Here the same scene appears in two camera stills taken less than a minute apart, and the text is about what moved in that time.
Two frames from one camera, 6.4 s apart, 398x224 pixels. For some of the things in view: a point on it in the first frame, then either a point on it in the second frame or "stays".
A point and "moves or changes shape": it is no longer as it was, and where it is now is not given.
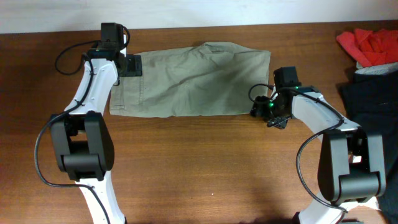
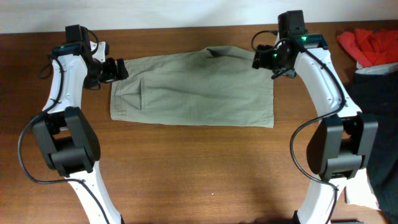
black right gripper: [277, 122] -> [259, 56]
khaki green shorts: [204, 79] moves or changes shape
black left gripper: [133, 65] -> [115, 70]
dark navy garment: [371, 98] stays
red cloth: [369, 48] stays
